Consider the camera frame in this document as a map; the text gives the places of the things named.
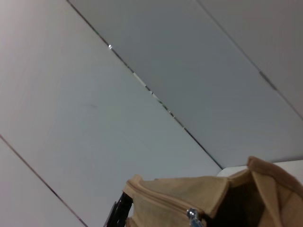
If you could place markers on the khaki canvas food bag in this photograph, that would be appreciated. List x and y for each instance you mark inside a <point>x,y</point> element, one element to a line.
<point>165,198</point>

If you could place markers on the silver metal zipper pull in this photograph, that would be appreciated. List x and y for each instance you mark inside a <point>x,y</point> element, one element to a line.
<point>193,216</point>

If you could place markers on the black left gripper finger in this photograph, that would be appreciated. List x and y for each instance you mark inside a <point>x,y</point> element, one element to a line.
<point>120,212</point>

